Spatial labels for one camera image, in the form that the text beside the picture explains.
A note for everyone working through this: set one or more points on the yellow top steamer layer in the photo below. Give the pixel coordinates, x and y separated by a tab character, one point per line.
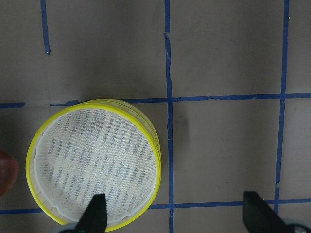
84	150

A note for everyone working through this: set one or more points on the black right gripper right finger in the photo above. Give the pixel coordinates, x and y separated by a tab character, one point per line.
258	217

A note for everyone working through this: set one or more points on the yellow bottom steamer layer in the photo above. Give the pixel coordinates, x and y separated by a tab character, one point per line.
134	115

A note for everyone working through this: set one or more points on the yellow steamer layer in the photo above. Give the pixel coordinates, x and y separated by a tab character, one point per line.
84	150
134	115

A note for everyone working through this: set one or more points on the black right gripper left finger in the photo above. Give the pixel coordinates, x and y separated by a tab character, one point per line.
94	218

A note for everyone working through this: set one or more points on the brown bun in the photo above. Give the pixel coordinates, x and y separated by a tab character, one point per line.
9	168

